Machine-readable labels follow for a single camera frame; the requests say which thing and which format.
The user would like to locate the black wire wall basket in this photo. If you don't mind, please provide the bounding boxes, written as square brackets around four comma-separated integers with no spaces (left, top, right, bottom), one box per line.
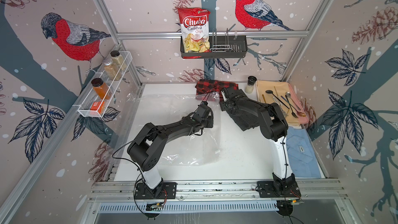
[180,31,248,59]

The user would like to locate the red black plaid cloth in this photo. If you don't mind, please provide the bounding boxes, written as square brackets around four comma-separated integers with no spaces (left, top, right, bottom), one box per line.
[195,79,238,102]

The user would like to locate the dark grey striped shirt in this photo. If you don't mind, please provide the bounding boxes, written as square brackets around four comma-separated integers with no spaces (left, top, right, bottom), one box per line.
[228,106,262,131]

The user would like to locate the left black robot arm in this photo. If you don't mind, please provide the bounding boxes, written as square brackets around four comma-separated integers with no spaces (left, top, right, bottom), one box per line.
[127,102,214,195]

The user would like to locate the spice jar silver lid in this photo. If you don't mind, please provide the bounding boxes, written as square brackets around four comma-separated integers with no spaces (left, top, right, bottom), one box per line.
[103,58,122,81]

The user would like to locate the glass shaker black lid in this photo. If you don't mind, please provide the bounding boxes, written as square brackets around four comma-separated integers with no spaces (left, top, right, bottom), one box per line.
[245,76,257,94]

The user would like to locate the clear acrylic wall shelf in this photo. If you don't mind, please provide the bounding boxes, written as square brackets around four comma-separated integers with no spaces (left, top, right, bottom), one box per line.
[78,50,132,119]

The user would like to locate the folded blue cloth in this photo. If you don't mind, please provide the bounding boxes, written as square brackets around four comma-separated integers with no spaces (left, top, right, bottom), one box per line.
[287,127,321,178]

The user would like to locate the black ladle spoon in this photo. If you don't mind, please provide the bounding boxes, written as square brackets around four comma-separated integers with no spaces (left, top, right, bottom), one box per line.
[265,90,289,109]

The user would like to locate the iridescent spoon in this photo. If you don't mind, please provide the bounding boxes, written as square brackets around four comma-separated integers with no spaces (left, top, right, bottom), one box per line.
[286,92,306,117]

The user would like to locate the beige cloth napkin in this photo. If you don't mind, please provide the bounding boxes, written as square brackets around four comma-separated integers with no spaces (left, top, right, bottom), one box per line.
[256,80,302,129]

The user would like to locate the Chuba cassava chips bag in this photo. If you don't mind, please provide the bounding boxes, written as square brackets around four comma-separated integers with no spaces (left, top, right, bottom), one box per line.
[177,8,210,59]

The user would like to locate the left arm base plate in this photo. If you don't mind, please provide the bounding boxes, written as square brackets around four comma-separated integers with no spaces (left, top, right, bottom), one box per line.
[134,181,177,200]

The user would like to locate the small orange box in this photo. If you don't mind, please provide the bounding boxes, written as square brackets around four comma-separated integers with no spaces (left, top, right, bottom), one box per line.
[90,101,106,114]

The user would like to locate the white handled fork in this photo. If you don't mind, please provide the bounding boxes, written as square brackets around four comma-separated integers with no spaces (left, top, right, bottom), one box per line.
[273,97,288,117]

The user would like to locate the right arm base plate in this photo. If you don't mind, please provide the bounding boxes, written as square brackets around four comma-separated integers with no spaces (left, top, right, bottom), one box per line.
[255,180,302,198]

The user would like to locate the clear plastic vacuum bag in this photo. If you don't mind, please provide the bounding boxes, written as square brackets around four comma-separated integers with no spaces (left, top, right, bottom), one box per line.
[123,92,221,171]

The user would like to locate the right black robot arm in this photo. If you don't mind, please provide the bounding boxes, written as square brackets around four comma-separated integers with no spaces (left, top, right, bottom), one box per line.
[220,87,295,196]

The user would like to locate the spice jar black lid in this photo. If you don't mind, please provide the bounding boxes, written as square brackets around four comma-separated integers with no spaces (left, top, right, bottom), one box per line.
[110,50,127,71]

